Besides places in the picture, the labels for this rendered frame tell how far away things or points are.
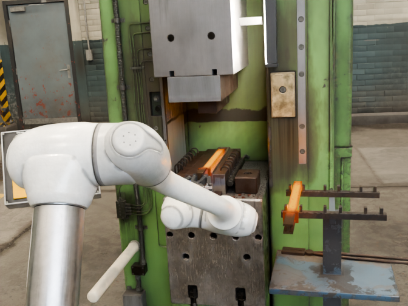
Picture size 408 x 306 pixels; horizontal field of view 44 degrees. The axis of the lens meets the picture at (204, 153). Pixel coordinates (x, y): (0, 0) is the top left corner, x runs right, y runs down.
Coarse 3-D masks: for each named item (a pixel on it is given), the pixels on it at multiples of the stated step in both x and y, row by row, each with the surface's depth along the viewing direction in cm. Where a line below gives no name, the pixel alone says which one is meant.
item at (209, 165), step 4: (216, 152) 219; (220, 152) 218; (212, 156) 212; (216, 156) 212; (220, 156) 216; (212, 160) 205; (216, 160) 207; (208, 164) 200; (212, 164) 200; (200, 168) 190; (204, 168) 189; (208, 168) 191; (196, 172) 184; (200, 172) 184; (208, 172) 191; (200, 176) 183
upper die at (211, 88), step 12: (168, 84) 187; (180, 84) 186; (192, 84) 186; (204, 84) 185; (216, 84) 184; (228, 84) 200; (168, 96) 189; (180, 96) 188; (192, 96) 187; (204, 96) 186; (216, 96) 185
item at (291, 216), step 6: (294, 186) 176; (300, 186) 176; (294, 192) 170; (300, 192) 173; (294, 198) 165; (288, 204) 159; (294, 204) 159; (288, 210) 154; (294, 210) 154; (288, 216) 148; (294, 216) 148; (288, 222) 144; (294, 222) 149; (288, 228) 143
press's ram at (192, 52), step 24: (168, 0) 180; (192, 0) 178; (216, 0) 176; (240, 0) 199; (168, 24) 182; (192, 24) 180; (216, 24) 178; (240, 24) 195; (168, 48) 184; (192, 48) 182; (216, 48) 180; (240, 48) 198; (168, 72) 186; (192, 72) 184; (216, 72) 191
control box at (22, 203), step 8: (8, 136) 188; (16, 136) 188; (8, 144) 187; (8, 176) 184; (8, 184) 183; (8, 192) 182; (96, 192) 187; (8, 200) 181; (16, 200) 182; (24, 200) 182; (8, 208) 186
